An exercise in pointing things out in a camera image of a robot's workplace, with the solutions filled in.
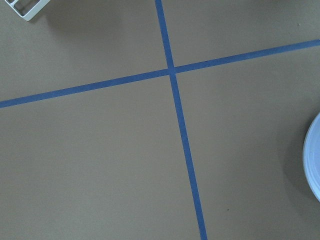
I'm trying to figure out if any blue ceramic plate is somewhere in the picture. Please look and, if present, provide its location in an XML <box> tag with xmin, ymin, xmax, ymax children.
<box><xmin>302</xmin><ymin>113</ymin><xmax>320</xmax><ymax>201</ymax></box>

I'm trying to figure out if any white metal rack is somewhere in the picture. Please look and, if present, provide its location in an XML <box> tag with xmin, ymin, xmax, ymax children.
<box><xmin>5</xmin><ymin>0</ymin><xmax>50</xmax><ymax>22</ymax></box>

